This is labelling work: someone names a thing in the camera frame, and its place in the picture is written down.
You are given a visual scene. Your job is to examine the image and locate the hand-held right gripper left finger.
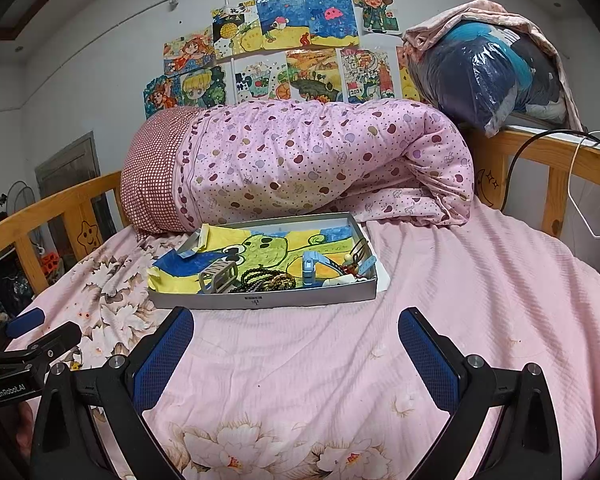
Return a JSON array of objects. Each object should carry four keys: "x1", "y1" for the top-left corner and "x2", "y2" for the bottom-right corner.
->
[{"x1": 30, "y1": 306, "x2": 196, "y2": 480}]

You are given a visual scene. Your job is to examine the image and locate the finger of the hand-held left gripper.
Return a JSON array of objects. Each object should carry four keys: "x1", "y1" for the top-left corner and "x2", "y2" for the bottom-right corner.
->
[
  {"x1": 22, "y1": 322, "x2": 82, "y2": 361},
  {"x1": 4, "y1": 308, "x2": 47, "y2": 339}
]

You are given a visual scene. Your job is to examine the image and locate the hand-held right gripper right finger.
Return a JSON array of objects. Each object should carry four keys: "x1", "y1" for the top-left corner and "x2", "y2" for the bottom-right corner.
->
[{"x1": 397, "y1": 306, "x2": 566, "y2": 480}]

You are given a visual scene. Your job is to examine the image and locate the red cord bracelet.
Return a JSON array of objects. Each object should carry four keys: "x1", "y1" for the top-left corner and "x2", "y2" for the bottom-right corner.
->
[{"x1": 342, "y1": 252, "x2": 373, "y2": 282}]

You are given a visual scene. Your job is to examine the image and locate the grey shallow box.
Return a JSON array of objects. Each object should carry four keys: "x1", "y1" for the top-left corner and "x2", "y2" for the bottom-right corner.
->
[{"x1": 147, "y1": 212, "x2": 379, "y2": 311}]

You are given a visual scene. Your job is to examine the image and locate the black bead necklace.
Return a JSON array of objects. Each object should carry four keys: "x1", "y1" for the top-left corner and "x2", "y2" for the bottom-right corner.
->
[{"x1": 228, "y1": 266, "x2": 301, "y2": 293}]

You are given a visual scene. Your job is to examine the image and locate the person's left hand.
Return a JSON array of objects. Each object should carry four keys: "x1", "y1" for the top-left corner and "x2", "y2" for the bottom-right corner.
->
[{"x1": 0, "y1": 402, "x2": 35, "y2": 461}]

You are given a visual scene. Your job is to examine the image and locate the pink floral bedsheet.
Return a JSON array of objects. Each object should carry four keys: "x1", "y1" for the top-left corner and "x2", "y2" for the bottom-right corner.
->
[{"x1": 10, "y1": 202, "x2": 600, "y2": 480}]

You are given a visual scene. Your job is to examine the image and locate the grey watch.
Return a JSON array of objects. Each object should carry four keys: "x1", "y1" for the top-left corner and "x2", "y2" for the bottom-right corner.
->
[{"x1": 198, "y1": 260, "x2": 238, "y2": 295}]

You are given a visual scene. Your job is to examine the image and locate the standing fan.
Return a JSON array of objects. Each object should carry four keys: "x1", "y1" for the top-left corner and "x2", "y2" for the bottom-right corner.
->
[{"x1": 0, "y1": 182, "x2": 36, "y2": 226}]

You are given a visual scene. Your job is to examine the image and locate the light blue watch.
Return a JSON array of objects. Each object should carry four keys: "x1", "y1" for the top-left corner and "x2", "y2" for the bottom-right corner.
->
[{"x1": 301, "y1": 252, "x2": 377, "y2": 288}]

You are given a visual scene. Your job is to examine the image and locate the frog drawing paper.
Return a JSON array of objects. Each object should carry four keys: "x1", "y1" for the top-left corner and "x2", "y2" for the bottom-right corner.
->
[{"x1": 149, "y1": 223, "x2": 363, "y2": 295}]

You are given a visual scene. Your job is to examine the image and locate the grey door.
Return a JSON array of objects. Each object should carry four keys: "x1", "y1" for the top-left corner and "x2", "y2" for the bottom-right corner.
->
[{"x1": 35, "y1": 131, "x2": 101, "y2": 256}]

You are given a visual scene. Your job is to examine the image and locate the pink spotted quilt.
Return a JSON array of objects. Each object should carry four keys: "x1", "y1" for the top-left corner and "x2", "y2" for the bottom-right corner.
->
[{"x1": 121, "y1": 99, "x2": 476, "y2": 235}]

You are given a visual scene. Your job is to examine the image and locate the black cable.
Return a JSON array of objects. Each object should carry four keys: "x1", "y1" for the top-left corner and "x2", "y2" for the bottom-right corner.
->
[{"x1": 500, "y1": 129, "x2": 600, "y2": 211}]

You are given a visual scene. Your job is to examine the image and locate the white wire hanger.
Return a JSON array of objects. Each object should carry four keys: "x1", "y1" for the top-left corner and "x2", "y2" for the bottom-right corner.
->
[{"x1": 569, "y1": 132, "x2": 600, "y2": 239}]

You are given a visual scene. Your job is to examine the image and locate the wooden bed frame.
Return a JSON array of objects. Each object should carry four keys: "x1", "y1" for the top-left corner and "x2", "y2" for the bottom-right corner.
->
[{"x1": 0, "y1": 127, "x2": 600, "y2": 331}]

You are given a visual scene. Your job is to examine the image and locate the group of wall drawings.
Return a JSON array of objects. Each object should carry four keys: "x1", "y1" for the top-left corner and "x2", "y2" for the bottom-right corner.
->
[{"x1": 141, "y1": 0, "x2": 426, "y2": 108}]

